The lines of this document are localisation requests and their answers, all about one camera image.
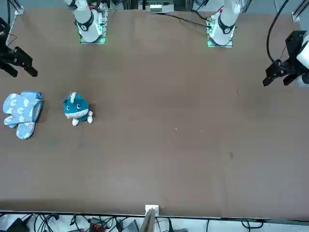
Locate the black device with red marks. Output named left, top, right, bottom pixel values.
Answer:
left=88, top=217, right=107, bottom=232

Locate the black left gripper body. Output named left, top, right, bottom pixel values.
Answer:
left=275, top=30, right=306, bottom=76

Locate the grey ribbed adapter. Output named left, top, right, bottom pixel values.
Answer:
left=125, top=219, right=140, bottom=232

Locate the small blue plush doll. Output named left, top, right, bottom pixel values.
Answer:
left=62, top=91, right=95, bottom=127

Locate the thick black looping cable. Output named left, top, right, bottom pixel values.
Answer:
left=266, top=0, right=290, bottom=64

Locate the aluminium frame profile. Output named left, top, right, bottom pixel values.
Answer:
left=4, top=0, right=25, bottom=15
left=291, top=0, right=309, bottom=23

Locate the black cable across table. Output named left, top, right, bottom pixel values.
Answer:
left=150, top=11, right=213, bottom=31

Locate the blue bear print oven mitt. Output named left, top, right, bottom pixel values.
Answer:
left=3, top=90, right=44, bottom=141
left=2, top=93, right=43, bottom=123

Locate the grey power box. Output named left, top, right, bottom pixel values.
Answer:
left=149, top=2, right=175, bottom=13

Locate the wooden slat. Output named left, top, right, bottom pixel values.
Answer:
left=140, top=208, right=156, bottom=232

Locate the black power adapter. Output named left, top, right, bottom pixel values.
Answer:
left=4, top=217, right=30, bottom=232

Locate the small white table bracket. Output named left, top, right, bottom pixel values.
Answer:
left=144, top=204, right=160, bottom=216

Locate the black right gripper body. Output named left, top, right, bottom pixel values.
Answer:
left=0, top=17, right=17, bottom=65

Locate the black cable loop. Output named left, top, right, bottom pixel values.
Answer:
left=240, top=218, right=264, bottom=230

